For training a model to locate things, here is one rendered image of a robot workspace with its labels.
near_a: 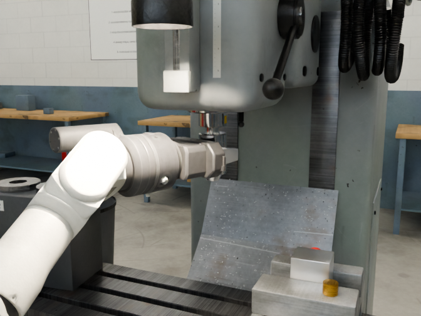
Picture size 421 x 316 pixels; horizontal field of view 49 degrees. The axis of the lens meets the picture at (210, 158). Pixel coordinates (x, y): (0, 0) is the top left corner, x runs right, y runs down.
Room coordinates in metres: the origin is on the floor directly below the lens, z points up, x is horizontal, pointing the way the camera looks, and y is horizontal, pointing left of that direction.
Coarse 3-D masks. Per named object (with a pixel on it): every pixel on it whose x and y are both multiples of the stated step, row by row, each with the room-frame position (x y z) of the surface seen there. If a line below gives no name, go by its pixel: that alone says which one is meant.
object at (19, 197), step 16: (0, 192) 0.91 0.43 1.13; (16, 192) 0.91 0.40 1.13; (32, 192) 0.91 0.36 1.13; (0, 208) 0.89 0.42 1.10; (16, 208) 0.88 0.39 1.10; (0, 224) 0.89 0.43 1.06; (96, 224) 0.94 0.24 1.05; (80, 240) 0.88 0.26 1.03; (96, 240) 0.94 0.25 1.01; (64, 256) 0.85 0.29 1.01; (80, 256) 0.88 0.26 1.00; (96, 256) 0.94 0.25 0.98; (64, 272) 0.85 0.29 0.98; (80, 272) 0.88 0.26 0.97; (64, 288) 0.85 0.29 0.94
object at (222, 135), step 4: (200, 132) 0.76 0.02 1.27; (204, 132) 0.76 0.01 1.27; (220, 132) 0.76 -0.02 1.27; (224, 132) 0.76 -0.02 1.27; (200, 136) 0.75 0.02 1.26; (204, 136) 0.74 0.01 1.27; (208, 136) 0.74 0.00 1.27; (212, 136) 0.74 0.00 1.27; (216, 136) 0.74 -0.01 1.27; (220, 136) 0.74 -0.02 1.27; (224, 136) 0.75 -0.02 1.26
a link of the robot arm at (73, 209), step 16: (80, 144) 0.56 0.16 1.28; (96, 144) 0.57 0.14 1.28; (112, 144) 0.58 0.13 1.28; (64, 160) 0.53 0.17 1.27; (80, 160) 0.54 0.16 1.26; (96, 160) 0.55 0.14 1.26; (112, 160) 0.56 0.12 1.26; (64, 176) 0.51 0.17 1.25; (80, 176) 0.52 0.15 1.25; (96, 176) 0.54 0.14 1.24; (112, 176) 0.55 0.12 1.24; (48, 192) 0.51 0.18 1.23; (64, 192) 0.51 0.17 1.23; (80, 192) 0.51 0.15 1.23; (96, 192) 0.52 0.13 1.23; (48, 208) 0.50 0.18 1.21; (64, 208) 0.50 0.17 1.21; (80, 208) 0.51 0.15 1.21; (96, 208) 0.52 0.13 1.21; (80, 224) 0.51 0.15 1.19
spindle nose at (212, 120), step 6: (204, 114) 0.74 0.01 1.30; (210, 114) 0.74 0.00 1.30; (216, 114) 0.74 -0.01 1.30; (222, 114) 0.74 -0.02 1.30; (204, 120) 0.74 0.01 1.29; (210, 120) 0.74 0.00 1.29; (216, 120) 0.74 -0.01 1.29; (222, 120) 0.74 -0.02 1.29; (204, 126) 0.74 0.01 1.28; (210, 126) 0.74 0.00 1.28; (216, 126) 0.74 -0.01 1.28; (222, 126) 0.74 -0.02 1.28
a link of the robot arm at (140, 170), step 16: (64, 128) 0.61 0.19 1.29; (80, 128) 0.62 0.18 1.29; (96, 128) 0.63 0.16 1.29; (112, 128) 0.65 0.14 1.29; (64, 144) 0.59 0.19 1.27; (128, 144) 0.62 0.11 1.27; (144, 144) 0.63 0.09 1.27; (128, 160) 0.61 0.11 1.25; (144, 160) 0.61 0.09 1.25; (128, 176) 0.61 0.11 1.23; (144, 176) 0.61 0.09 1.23; (112, 192) 0.61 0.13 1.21; (128, 192) 0.62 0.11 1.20; (144, 192) 0.63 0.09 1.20
